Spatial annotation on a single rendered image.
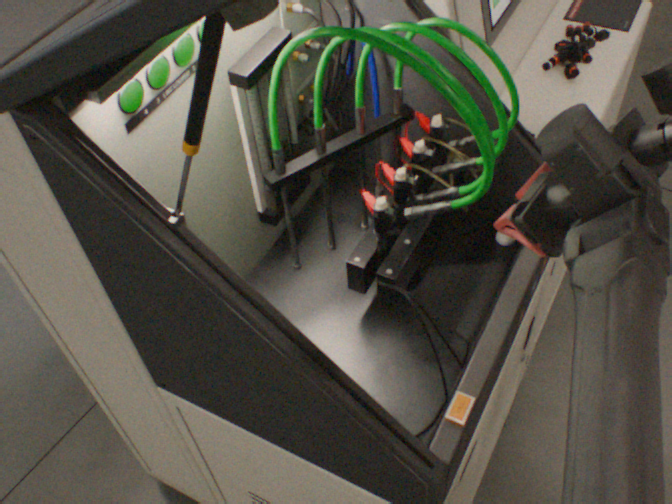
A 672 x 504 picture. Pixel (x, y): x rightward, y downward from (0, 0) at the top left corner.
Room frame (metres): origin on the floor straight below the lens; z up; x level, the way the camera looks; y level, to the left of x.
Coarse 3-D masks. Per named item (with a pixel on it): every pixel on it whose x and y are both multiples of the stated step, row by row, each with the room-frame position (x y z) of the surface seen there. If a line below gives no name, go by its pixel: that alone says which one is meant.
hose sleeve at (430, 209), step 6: (432, 204) 0.75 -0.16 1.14; (438, 204) 0.74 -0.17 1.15; (444, 204) 0.73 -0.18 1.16; (450, 204) 0.73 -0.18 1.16; (414, 210) 0.76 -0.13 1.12; (420, 210) 0.75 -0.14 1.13; (426, 210) 0.75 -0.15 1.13; (432, 210) 0.74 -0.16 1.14; (438, 210) 0.74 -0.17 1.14; (444, 210) 0.73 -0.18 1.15; (450, 210) 0.73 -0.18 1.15; (414, 216) 0.76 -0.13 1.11; (420, 216) 0.75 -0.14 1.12
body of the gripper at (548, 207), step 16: (544, 192) 0.51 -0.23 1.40; (560, 192) 0.49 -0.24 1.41; (528, 208) 0.49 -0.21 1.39; (544, 208) 0.49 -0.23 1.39; (560, 208) 0.47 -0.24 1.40; (528, 224) 0.47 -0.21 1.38; (544, 224) 0.48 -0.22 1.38; (560, 224) 0.47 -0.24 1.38; (544, 240) 0.46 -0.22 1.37; (560, 240) 0.47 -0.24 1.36; (560, 256) 0.46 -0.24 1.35
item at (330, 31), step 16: (304, 32) 0.86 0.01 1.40; (320, 32) 0.84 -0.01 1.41; (336, 32) 0.83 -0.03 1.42; (352, 32) 0.82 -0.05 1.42; (288, 48) 0.87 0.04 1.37; (384, 48) 0.79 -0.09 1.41; (416, 64) 0.76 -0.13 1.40; (272, 80) 0.89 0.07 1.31; (432, 80) 0.75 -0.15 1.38; (272, 96) 0.90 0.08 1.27; (448, 96) 0.74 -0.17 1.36; (272, 112) 0.90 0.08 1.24; (464, 112) 0.72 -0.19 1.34; (272, 128) 0.90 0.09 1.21; (480, 128) 0.72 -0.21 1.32; (272, 144) 0.90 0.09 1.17; (480, 144) 0.71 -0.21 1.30; (480, 192) 0.70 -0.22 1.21
